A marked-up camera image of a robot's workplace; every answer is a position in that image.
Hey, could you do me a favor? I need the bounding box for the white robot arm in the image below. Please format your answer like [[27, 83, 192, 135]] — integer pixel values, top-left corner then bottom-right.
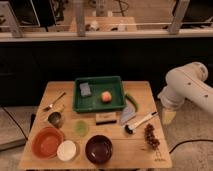
[[158, 62, 213, 115]]

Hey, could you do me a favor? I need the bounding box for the black cable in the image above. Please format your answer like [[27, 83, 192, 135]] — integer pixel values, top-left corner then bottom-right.
[[1, 106, 29, 141], [168, 138, 213, 155]]

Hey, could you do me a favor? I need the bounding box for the green plastic tray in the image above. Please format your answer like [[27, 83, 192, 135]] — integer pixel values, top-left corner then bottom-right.
[[72, 76, 126, 113]]

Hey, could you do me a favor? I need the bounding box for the bunch of dark grapes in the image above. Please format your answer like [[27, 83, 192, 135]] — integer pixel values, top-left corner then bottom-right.
[[144, 124, 160, 150]]

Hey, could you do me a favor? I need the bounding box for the wooden table board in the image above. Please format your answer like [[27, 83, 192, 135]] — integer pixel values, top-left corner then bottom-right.
[[19, 81, 172, 170]]

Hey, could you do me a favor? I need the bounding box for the grey cloth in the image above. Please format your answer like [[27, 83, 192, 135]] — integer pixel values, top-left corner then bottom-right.
[[119, 102, 136, 125]]

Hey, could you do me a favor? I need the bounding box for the wooden block brush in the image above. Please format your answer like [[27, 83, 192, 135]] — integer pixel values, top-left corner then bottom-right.
[[95, 112, 117, 125]]

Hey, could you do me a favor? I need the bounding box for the black cable left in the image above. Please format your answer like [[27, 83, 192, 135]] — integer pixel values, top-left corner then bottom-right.
[[1, 106, 29, 141]]

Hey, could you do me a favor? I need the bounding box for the small white bowl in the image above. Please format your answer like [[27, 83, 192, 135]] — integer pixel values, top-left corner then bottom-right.
[[57, 140, 77, 161]]

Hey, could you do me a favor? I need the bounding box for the dark purple bowl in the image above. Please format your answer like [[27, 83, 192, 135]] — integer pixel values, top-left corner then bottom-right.
[[85, 135, 113, 164]]

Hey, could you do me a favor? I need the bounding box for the green round lid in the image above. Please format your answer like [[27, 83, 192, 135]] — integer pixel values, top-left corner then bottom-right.
[[74, 120, 89, 137]]

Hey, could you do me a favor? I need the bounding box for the peach fruit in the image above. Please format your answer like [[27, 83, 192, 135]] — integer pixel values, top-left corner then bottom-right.
[[101, 91, 112, 103]]

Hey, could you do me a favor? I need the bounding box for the metal measuring cup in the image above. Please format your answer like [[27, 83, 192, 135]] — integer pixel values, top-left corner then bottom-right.
[[45, 105, 65, 129]]

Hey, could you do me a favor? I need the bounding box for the black cable right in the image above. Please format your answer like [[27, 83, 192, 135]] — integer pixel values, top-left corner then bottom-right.
[[168, 138, 213, 155]]

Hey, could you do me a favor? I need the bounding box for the grey blue sponge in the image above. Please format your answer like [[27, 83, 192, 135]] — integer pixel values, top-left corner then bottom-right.
[[79, 83, 91, 97]]

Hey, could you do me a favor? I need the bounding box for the orange bowl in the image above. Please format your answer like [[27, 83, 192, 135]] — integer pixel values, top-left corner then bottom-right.
[[31, 127, 64, 159]]

